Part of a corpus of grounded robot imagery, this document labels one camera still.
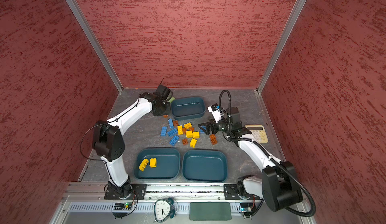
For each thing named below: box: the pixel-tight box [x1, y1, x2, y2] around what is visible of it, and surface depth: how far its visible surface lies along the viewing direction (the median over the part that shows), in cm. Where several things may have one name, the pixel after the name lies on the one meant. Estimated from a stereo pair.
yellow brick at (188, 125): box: [183, 122, 192, 130], surface depth 100 cm
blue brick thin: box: [168, 118, 174, 129], surface depth 99 cm
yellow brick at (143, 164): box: [138, 158, 149, 172], surface depth 82 cm
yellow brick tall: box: [177, 125, 184, 136], surface depth 99 cm
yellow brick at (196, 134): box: [192, 131, 200, 139], surface depth 94 cm
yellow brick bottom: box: [189, 138, 198, 149], surface depth 91 cm
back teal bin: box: [170, 96, 207, 121], surface depth 111 cm
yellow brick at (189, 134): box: [185, 130, 193, 139], surface depth 96 cm
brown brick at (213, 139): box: [209, 133, 218, 146], surface depth 94 cm
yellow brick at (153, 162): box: [149, 157, 157, 168], surface depth 83 cm
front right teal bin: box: [181, 149, 228, 183], surface depth 85 cm
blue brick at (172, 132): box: [167, 128, 178, 138], surface depth 97 cm
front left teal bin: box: [133, 147, 181, 181], surface depth 83 cm
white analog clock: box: [153, 197, 179, 223], surface depth 68 cm
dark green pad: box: [188, 201, 232, 221], surface depth 70 cm
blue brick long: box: [160, 126, 168, 137], surface depth 97 cm
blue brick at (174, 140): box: [168, 135, 180, 147], surface depth 94 cm
